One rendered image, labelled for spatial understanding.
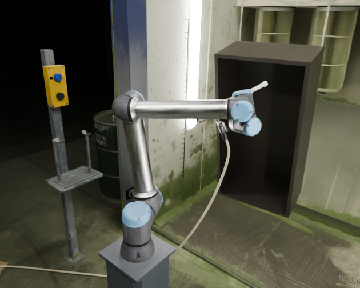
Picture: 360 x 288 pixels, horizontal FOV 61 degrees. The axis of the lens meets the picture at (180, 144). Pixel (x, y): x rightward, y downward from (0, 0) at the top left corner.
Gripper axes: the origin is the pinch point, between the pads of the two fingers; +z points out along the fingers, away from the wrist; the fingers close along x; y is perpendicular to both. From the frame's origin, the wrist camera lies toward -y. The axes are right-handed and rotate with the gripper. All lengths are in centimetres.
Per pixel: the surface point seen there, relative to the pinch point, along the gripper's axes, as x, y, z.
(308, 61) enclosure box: 56, -7, -17
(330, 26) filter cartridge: 151, 0, 57
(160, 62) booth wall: 6, -32, 80
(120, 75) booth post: -29, -37, 74
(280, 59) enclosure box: 48.0, -12.1, -4.8
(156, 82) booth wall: -4, -20, 80
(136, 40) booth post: -9, -54, 65
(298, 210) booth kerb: 71, 154, 66
